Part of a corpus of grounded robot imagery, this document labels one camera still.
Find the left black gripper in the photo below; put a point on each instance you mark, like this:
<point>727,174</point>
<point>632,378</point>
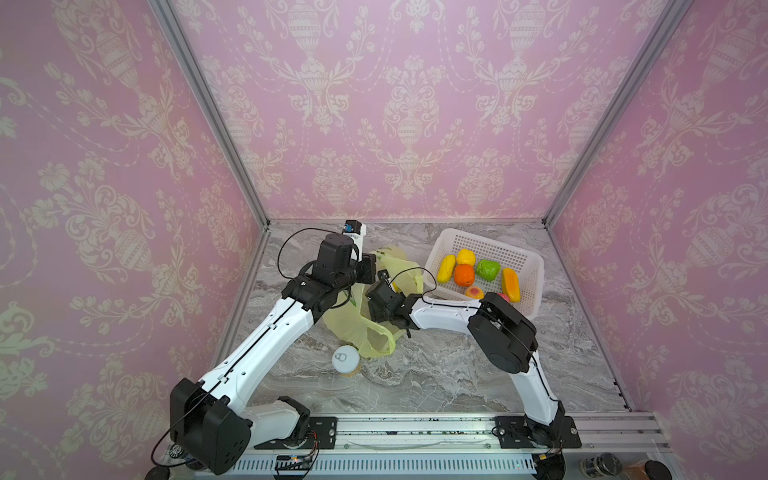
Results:
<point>369,260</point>

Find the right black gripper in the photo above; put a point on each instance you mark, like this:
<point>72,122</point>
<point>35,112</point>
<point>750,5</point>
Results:
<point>380,294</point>

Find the yellow-green plastic bag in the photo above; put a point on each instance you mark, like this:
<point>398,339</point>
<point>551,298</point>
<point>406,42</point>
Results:
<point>356,324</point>

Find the yellow banana fruit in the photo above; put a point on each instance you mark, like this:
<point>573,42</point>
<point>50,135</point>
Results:
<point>446,269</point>

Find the peach fruit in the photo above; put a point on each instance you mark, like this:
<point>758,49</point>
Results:
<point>474,293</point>

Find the yellow lemon fruit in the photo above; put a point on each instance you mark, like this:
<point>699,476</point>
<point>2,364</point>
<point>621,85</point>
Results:
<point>466,257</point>

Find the green fruit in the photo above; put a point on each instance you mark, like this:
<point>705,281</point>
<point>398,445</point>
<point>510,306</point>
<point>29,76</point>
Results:
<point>488,270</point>

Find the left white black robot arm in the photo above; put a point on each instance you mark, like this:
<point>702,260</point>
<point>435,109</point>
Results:
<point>210,418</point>

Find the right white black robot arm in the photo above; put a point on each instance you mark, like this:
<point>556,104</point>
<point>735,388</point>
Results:
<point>505,336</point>

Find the white plastic basket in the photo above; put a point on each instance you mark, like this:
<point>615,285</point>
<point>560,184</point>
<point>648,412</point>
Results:
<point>528,265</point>

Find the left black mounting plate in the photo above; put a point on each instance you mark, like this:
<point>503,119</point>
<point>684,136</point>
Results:
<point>321,432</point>

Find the black mounting plate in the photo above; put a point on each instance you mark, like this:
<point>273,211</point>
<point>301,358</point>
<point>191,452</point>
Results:
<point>321,432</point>
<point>518,432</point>

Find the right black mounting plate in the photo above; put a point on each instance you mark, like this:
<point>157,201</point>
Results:
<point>518,432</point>

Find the small circuit board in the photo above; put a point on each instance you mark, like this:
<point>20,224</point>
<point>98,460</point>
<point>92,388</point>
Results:
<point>294,464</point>

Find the purple drink bottle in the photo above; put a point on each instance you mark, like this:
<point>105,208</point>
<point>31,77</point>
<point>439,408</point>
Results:
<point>180,457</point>

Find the black round object left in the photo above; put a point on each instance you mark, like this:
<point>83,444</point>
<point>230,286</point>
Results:
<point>158,473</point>

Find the black round object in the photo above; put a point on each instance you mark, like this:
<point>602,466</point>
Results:
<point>158,473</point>
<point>656,470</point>

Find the metal can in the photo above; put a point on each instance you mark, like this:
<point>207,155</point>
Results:
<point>601,466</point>

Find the black round object right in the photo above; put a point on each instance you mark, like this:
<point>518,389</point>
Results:
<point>656,470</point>

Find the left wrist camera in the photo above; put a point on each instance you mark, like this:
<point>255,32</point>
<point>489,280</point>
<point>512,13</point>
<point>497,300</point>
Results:
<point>356,230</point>

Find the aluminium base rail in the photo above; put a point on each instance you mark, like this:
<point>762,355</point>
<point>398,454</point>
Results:
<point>462,446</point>

